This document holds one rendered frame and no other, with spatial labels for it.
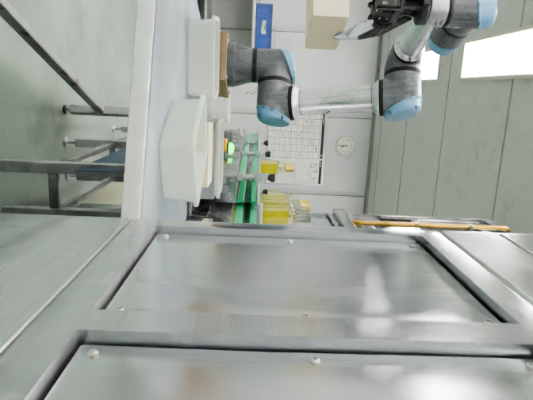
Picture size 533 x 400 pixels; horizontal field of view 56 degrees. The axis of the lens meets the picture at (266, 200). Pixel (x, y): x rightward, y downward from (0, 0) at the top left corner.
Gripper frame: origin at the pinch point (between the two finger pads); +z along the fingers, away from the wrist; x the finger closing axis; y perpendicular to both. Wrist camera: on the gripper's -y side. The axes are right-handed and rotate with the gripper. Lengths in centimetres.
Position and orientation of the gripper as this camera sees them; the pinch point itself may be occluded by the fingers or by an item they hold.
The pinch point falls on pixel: (332, 9)
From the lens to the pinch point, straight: 121.6
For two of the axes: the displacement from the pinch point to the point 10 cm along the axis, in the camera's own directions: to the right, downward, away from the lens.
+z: -10.0, -0.4, -0.2
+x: -0.4, 9.9, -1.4
